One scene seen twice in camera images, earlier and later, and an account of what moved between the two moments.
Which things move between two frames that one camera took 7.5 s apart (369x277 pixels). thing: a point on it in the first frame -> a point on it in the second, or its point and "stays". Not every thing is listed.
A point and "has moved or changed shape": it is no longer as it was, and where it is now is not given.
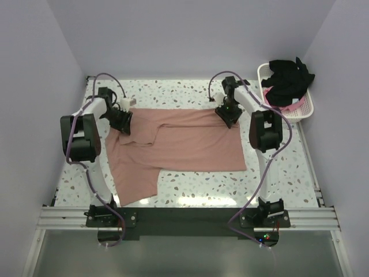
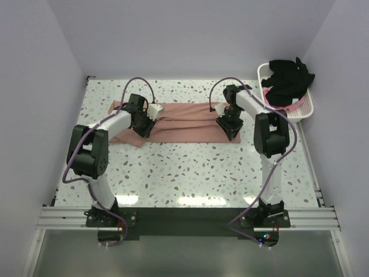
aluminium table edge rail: (319, 198) stays
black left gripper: (124, 126) -> (145, 133)
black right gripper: (229, 119) stays
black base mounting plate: (113, 223) stays
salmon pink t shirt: (170, 139) has moved or changed shape
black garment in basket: (290, 81) stays
